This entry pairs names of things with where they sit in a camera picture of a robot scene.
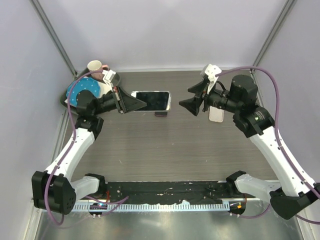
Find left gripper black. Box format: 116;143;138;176
93;85;147;116

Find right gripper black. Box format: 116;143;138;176
179;79;241;116

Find clear phone case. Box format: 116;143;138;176
129;90;173;113

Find purple smartphone black screen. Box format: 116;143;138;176
154;111;168;117

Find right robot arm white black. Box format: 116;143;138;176
179;75;320;220

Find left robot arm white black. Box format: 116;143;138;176
31;86;147;215

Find dark green tray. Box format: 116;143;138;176
59;67;120;112

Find blue dotted plate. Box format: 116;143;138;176
69;77;101;107

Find pink mug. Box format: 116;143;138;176
87;60;110;82

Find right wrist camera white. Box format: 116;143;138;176
200;64;222;94

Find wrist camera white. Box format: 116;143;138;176
200;64;222;94
102;69;118;91

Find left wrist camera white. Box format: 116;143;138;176
102;69;118;91

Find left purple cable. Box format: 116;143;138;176
46;69;130;226

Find purple cable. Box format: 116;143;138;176
46;69;130;226
216;66;320;224

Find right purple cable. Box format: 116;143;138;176
216;66;320;224

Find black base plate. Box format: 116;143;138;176
75;181;254;205

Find slotted cable duct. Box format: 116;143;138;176
71;200;230;213

